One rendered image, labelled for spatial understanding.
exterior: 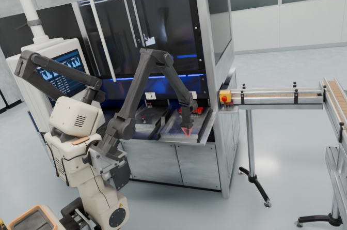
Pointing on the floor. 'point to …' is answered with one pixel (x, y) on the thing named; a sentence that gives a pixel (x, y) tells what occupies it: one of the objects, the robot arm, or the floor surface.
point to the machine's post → (211, 75)
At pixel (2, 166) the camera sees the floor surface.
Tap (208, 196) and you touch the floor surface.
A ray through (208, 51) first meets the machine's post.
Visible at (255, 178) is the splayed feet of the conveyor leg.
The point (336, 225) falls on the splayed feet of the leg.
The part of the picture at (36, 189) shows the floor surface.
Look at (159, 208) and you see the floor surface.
